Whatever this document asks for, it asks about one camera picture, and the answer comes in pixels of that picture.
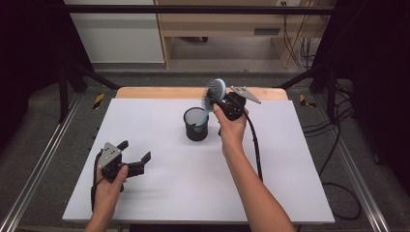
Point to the light blue hairbrush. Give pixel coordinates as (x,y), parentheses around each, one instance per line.
(219,85)

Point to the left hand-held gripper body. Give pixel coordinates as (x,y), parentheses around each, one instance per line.
(109,156)

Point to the wooden desk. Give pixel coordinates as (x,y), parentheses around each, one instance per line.
(225,29)

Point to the aluminium rail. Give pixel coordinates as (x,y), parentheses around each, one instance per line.
(361,180)
(35,164)

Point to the person's left hand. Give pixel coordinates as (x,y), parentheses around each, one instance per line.
(108,193)

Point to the black horizontal frame bar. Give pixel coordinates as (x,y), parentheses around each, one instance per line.
(199,9)

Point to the white board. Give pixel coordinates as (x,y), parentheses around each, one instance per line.
(180,187)

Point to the person's right hand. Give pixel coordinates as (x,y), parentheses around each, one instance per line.
(232,132)

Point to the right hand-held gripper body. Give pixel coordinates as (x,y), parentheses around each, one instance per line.
(235,104)

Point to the dark curtain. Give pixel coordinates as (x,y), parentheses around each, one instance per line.
(377,64)
(29,48)

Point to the yellow black tape mark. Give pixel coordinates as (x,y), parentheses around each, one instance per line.
(304,101)

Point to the black mesh cup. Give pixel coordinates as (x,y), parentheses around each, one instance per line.
(197,133)

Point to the black frame strut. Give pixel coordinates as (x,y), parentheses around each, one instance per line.
(64,93)
(330,93)

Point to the wooden table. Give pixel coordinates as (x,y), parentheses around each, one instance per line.
(161,92)

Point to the white cabinet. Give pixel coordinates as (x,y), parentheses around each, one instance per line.
(119,38)

